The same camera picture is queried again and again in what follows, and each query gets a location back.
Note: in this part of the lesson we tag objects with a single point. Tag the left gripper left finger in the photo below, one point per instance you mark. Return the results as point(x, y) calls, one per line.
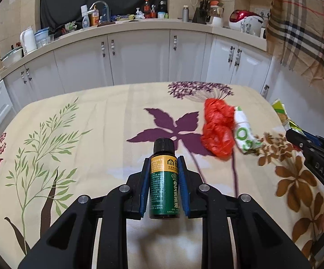
point(69, 242)

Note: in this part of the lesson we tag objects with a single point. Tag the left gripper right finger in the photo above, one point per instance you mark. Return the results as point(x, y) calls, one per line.
point(237, 232)

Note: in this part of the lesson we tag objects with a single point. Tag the colourful wrapper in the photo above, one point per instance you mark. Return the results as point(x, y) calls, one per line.
point(287, 123)

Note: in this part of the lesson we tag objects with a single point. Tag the green yellow spray bottle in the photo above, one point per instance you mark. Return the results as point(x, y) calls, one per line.
point(164, 201)

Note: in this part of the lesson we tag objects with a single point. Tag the white kitchen cabinets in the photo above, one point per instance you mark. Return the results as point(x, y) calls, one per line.
point(133, 52)

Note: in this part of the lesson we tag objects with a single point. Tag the chrome kitchen faucet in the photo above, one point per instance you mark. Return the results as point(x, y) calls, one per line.
point(104, 11)

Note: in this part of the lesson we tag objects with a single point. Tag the white green snack wrapper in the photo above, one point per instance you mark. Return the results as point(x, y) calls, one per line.
point(243, 136)

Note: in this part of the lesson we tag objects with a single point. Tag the red plastic bag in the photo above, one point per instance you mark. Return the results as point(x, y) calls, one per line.
point(217, 136)

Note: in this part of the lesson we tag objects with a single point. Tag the floral beige tablecloth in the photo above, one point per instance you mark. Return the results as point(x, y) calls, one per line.
point(89, 142)

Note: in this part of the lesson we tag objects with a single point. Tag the plaid beige scarf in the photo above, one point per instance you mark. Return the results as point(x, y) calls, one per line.
point(295, 37)

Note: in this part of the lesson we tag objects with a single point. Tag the red white rice cooker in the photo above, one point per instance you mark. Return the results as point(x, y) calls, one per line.
point(246, 22)

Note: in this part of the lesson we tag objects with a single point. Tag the white blender orange lid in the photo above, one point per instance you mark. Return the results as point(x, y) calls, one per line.
point(215, 13)

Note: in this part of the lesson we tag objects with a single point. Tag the black knife block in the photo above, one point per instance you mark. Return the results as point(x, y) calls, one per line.
point(201, 12)

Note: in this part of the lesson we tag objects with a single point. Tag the steel thermos bottle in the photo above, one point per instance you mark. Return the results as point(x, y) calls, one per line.
point(185, 13)

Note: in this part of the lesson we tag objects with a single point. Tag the white pot with lid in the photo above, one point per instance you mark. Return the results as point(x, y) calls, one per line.
point(12, 57)

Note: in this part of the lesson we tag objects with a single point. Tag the dark soy sauce bottle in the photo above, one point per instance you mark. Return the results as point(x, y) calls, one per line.
point(162, 10)

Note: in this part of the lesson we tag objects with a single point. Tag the clear plastic container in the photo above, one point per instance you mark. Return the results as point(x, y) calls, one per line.
point(43, 37)

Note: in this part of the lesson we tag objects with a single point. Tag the white electric kettle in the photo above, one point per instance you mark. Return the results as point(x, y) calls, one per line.
point(27, 40)

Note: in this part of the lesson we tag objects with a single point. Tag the white blue detergent bottle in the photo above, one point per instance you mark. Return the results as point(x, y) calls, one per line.
point(85, 17)

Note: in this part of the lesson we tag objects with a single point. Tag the orange dish soap bottle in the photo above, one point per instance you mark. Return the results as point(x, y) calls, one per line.
point(95, 16)

